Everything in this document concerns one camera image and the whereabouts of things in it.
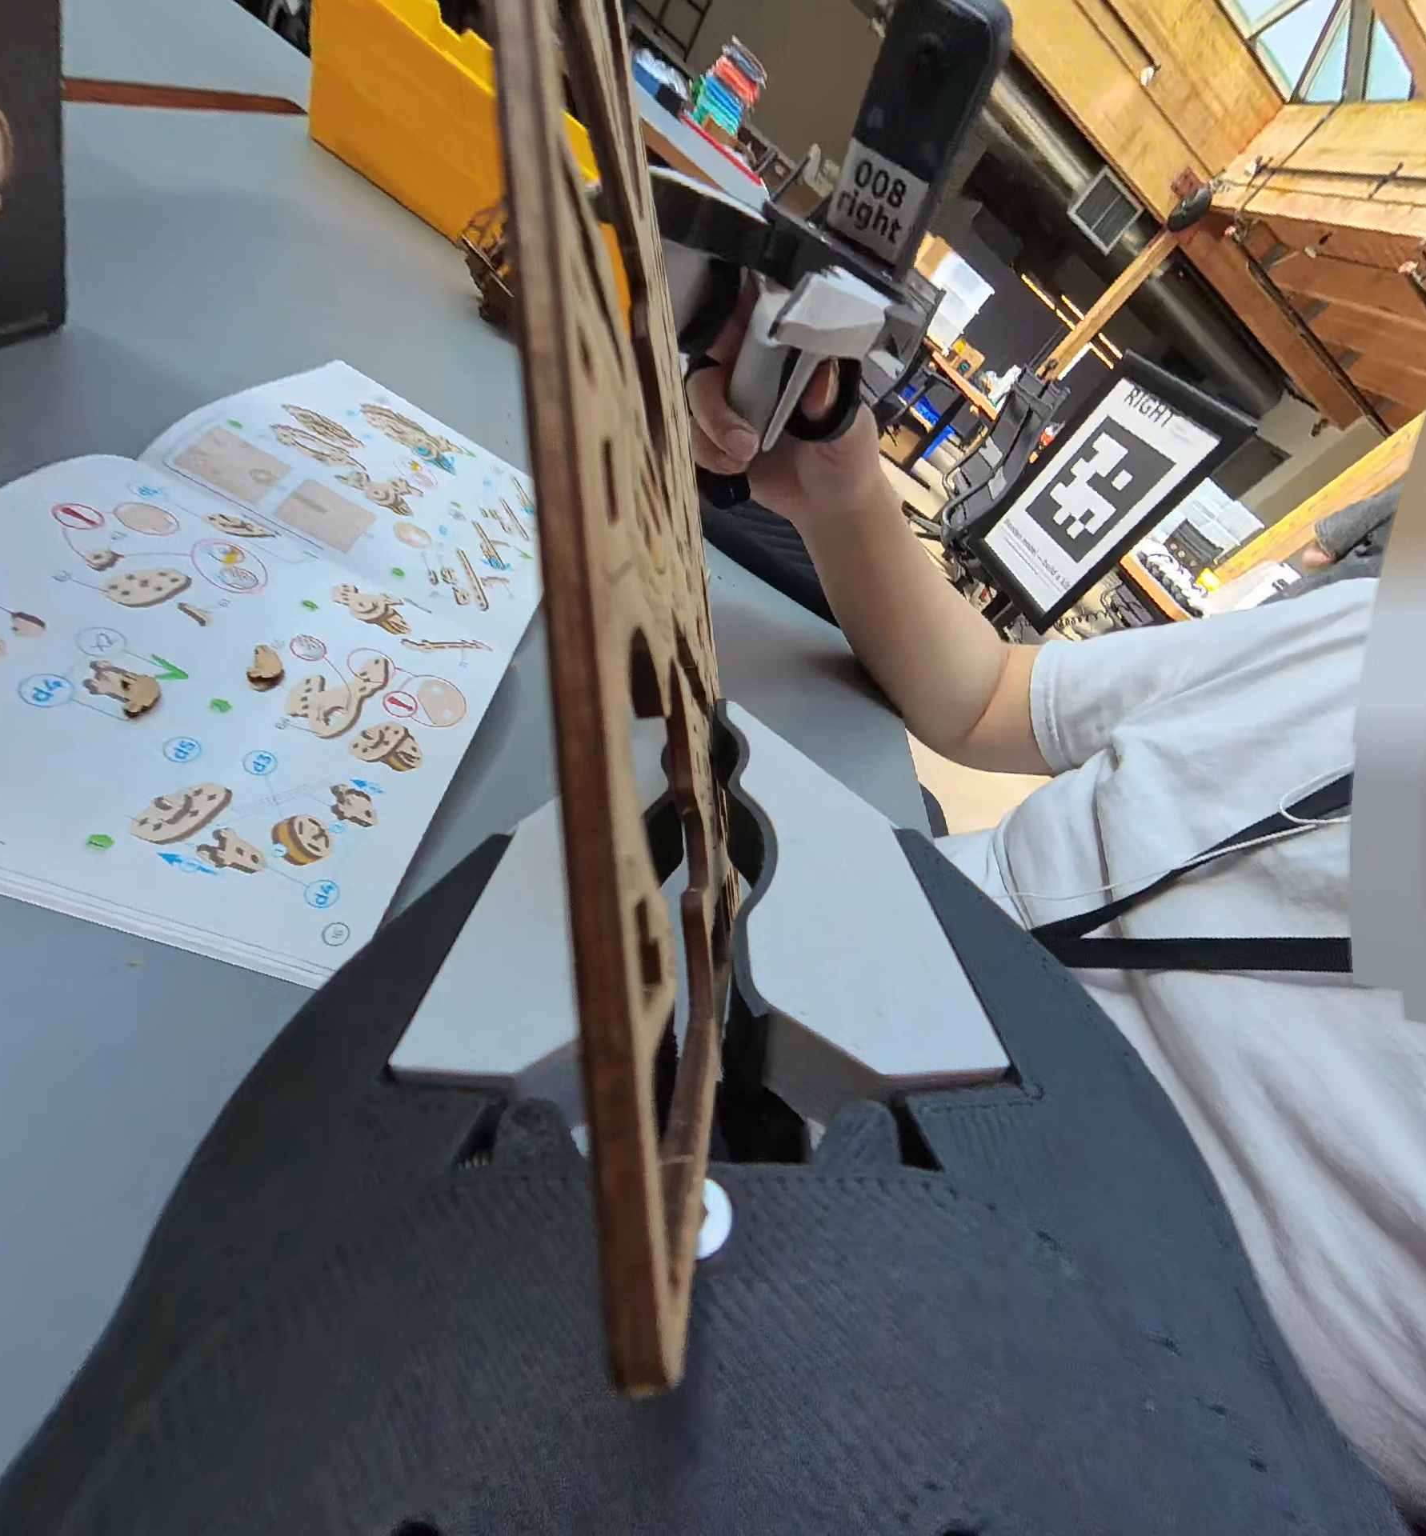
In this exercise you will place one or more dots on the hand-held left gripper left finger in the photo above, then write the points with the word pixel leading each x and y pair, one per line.
pixel 484 961

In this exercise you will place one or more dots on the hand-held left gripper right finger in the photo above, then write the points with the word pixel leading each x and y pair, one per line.
pixel 856 949

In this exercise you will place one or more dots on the laser-cut wooden parts sheet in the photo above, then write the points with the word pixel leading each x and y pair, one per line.
pixel 582 600

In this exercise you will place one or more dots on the person's right forearm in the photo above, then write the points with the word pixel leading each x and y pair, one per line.
pixel 906 623

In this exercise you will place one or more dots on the small wooden model assembly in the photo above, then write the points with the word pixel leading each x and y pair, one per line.
pixel 491 269

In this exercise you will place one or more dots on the black model kit box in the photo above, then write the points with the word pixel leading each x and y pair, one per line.
pixel 6 181

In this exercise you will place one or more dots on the person's right hand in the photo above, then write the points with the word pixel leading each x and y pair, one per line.
pixel 808 479

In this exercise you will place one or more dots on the stack of colourful boxes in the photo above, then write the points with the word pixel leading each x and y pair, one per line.
pixel 731 84

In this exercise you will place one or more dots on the black round ceiling fixture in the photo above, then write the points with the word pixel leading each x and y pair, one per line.
pixel 1187 203

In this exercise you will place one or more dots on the open assembly instruction booklet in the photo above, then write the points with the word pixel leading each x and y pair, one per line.
pixel 246 719

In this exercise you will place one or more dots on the black office chair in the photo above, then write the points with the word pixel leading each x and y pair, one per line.
pixel 989 479

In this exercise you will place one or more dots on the black framed tag sign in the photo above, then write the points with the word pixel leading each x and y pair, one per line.
pixel 1114 479

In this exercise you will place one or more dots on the yellow plastic bin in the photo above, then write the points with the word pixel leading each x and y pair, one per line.
pixel 400 107

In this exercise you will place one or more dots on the wall air vent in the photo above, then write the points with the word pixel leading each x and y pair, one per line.
pixel 1102 210

